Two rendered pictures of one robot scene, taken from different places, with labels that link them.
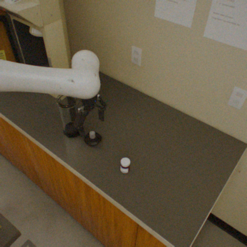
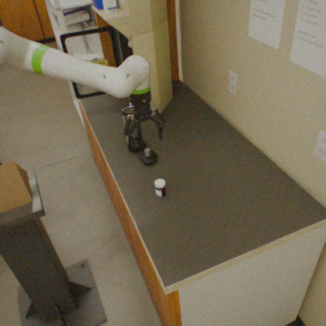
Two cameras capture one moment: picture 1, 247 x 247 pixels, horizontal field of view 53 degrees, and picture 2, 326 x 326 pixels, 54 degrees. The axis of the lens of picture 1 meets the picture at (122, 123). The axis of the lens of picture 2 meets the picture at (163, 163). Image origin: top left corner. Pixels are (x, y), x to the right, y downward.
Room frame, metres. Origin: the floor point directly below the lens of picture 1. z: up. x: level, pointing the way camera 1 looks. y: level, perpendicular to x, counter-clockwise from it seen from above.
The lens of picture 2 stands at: (-0.14, -0.59, 1.91)
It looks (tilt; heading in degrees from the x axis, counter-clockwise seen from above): 39 degrees down; 34
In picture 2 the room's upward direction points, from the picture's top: 6 degrees counter-clockwise
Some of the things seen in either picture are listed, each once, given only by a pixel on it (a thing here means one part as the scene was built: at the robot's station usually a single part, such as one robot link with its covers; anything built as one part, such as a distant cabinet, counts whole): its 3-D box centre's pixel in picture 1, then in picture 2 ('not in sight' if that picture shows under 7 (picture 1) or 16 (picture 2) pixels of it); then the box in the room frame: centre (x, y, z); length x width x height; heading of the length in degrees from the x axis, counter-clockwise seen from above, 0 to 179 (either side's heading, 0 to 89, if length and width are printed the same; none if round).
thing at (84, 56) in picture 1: (85, 68); (136, 73); (0.84, 0.15, 1.39); 0.13 x 0.11 x 0.14; 7
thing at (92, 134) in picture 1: (92, 137); (148, 155); (0.85, 0.16, 0.97); 0.09 x 0.09 x 0.07
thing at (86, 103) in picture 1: (89, 101); (142, 110); (0.85, 0.15, 1.22); 0.08 x 0.07 x 0.09; 142
